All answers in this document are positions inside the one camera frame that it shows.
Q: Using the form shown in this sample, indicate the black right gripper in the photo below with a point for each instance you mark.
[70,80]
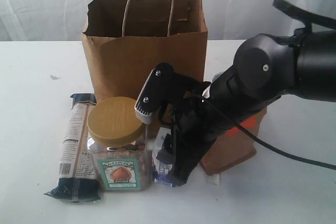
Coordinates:
[187,143]

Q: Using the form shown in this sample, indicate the small blue white milk carton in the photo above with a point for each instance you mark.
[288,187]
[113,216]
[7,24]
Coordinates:
[161,170]

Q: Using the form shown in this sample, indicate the nut jar with yellow lid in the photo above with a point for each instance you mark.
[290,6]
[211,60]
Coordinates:
[117,144]

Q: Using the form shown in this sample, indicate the brown pouch with orange label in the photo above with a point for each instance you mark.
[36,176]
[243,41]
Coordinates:
[229,150]

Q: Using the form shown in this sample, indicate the large brown paper bag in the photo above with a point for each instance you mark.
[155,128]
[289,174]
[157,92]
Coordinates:
[124,40]

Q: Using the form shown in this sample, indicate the white crumpled pellet right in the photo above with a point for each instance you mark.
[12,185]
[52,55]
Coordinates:
[214,179]

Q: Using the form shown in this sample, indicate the dark noodle packet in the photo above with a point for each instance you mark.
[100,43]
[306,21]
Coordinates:
[77,180]

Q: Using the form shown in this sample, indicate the white paper scrap on table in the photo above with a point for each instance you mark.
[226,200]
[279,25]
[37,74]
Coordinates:
[54,77]

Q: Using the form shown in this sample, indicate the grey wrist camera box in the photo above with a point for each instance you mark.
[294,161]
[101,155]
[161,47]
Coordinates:
[149,100]

